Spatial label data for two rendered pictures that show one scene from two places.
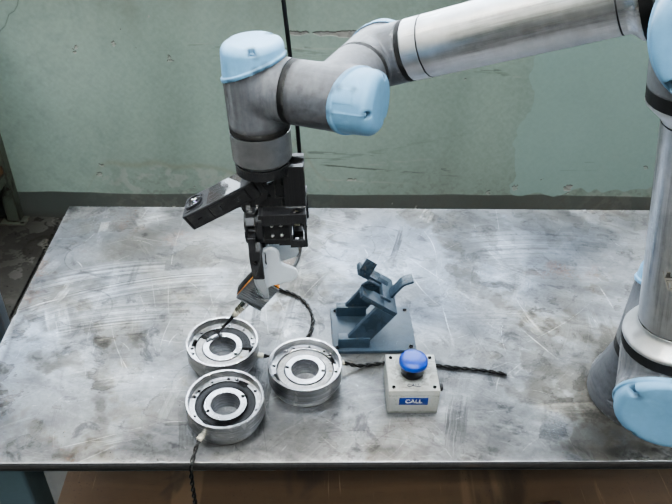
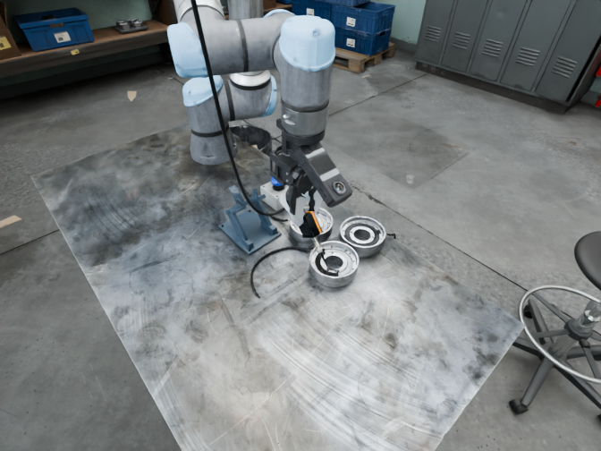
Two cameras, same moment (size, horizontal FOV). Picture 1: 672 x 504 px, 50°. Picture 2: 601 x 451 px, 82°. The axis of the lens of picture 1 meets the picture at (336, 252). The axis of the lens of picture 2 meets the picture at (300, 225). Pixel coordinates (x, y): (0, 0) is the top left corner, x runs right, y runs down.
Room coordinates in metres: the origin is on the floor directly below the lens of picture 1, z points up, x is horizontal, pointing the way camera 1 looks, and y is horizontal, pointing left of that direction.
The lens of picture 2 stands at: (1.13, 0.50, 1.40)
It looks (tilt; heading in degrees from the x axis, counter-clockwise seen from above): 43 degrees down; 230
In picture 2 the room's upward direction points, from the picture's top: straight up
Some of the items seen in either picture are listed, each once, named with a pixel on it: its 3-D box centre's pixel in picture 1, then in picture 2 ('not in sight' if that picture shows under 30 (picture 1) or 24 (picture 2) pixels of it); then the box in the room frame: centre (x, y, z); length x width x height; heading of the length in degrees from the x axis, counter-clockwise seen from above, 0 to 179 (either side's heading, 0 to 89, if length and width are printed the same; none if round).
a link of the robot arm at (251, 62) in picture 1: (257, 85); (306, 63); (0.79, 0.10, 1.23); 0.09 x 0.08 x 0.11; 68
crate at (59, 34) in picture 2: not in sight; (55, 29); (0.61, -3.57, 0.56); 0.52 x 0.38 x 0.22; 179
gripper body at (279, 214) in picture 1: (273, 199); (300, 155); (0.79, 0.08, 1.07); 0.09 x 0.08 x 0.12; 92
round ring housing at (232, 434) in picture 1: (225, 407); (361, 237); (0.65, 0.14, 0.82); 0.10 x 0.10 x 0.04
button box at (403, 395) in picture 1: (414, 382); (277, 191); (0.71, -0.12, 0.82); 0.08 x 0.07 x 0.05; 92
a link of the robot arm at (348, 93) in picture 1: (340, 92); (276, 43); (0.77, 0.00, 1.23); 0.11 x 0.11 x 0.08; 68
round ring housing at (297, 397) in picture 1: (305, 373); (310, 226); (0.72, 0.04, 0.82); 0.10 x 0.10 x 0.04
